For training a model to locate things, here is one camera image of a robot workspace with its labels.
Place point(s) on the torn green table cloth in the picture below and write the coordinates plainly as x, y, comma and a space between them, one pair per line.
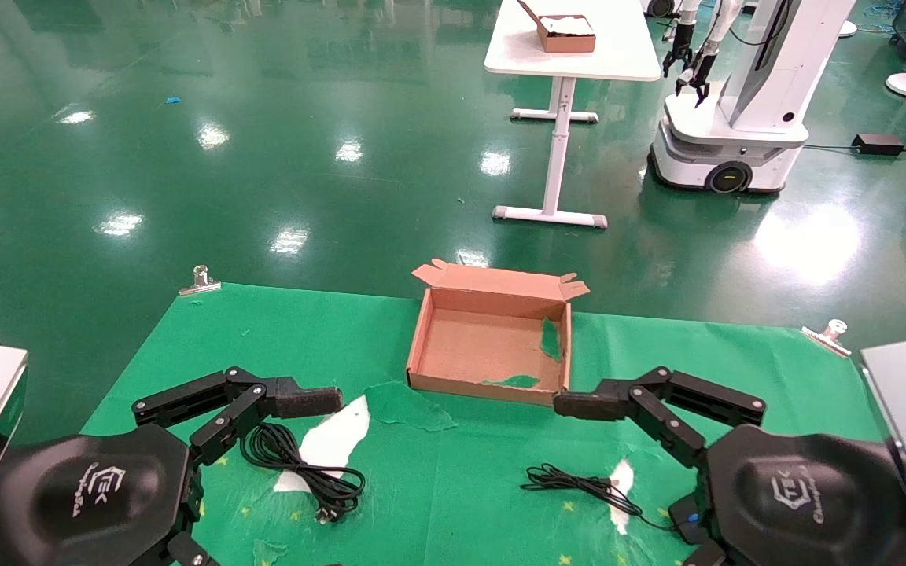
264, 338

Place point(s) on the white wheeled background robot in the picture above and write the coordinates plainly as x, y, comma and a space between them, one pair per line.
744, 118

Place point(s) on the open brown cardboard box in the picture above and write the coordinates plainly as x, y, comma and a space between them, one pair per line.
476, 346

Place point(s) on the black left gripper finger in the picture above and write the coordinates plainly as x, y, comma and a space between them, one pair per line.
303, 401

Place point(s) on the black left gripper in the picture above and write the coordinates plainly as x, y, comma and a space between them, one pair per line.
91, 495

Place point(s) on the small brown cardboard box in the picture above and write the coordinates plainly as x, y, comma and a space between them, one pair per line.
567, 38

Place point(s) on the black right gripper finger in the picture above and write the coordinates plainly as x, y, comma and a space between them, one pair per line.
591, 402

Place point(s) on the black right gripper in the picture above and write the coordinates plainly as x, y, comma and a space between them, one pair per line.
807, 503

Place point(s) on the silver table clip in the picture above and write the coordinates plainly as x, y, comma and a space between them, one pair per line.
829, 336
200, 284

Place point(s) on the white height-adjustable table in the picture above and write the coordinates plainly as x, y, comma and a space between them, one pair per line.
579, 55

